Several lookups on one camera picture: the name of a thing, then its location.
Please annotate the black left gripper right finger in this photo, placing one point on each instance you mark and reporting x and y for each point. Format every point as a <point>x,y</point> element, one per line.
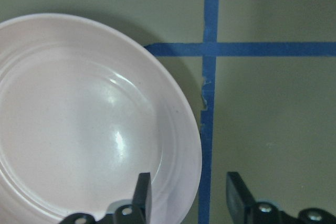
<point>239,199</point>

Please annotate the pink plate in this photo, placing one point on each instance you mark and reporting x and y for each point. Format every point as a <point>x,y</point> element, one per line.
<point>85,110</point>

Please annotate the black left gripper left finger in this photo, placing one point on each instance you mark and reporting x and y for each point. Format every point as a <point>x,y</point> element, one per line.
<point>142,196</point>

